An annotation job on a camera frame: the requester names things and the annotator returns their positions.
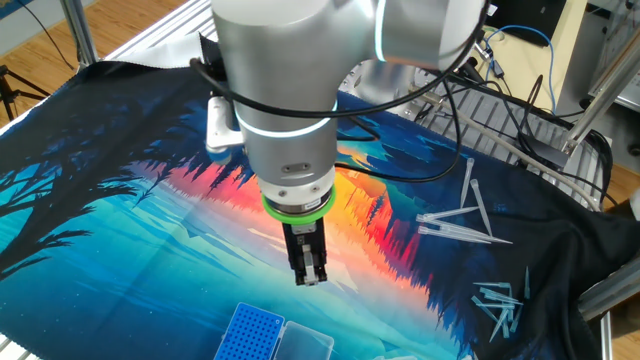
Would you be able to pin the metal clamp stand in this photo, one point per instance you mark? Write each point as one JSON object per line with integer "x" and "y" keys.
{"x": 481, "y": 52}

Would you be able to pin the beige desk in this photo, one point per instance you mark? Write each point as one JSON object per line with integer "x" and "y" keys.
{"x": 520, "y": 70}

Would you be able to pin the black power adapter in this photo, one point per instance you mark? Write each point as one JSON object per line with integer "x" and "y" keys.
{"x": 545, "y": 152}

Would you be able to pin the black electronics box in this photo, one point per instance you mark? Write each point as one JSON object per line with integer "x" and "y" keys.
{"x": 530, "y": 20}

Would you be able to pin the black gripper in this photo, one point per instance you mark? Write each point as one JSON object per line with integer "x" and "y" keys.
{"x": 305, "y": 235}

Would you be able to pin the white equipment rack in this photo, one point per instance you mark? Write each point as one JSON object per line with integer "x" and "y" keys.
{"x": 615, "y": 20}

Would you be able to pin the black tripod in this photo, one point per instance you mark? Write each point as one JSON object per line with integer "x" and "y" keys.
{"x": 5, "y": 87}

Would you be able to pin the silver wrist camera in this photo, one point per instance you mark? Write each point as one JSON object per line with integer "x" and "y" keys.
{"x": 220, "y": 130}

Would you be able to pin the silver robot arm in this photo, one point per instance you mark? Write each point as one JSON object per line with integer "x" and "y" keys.
{"x": 290, "y": 75}

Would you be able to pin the large clear pipette tip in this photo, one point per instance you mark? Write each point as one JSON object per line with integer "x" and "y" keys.
{"x": 467, "y": 180}
{"x": 445, "y": 214}
{"x": 450, "y": 234}
{"x": 500, "y": 240}
{"x": 481, "y": 205}

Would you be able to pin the printed forest sunset cloth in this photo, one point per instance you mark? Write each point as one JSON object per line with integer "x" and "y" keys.
{"x": 125, "y": 250}

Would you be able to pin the medium translucent pipette tip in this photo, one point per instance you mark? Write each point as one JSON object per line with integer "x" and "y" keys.
{"x": 484, "y": 308}
{"x": 492, "y": 285}
{"x": 492, "y": 305}
{"x": 516, "y": 317}
{"x": 502, "y": 296}
{"x": 497, "y": 326}
{"x": 526, "y": 282}
{"x": 505, "y": 327}

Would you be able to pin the blue pipette tip rack box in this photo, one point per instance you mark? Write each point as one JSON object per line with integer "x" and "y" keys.
{"x": 250, "y": 332}

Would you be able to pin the aluminium frame post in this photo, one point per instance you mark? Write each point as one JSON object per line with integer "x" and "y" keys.
{"x": 600, "y": 97}
{"x": 610, "y": 290}
{"x": 79, "y": 35}

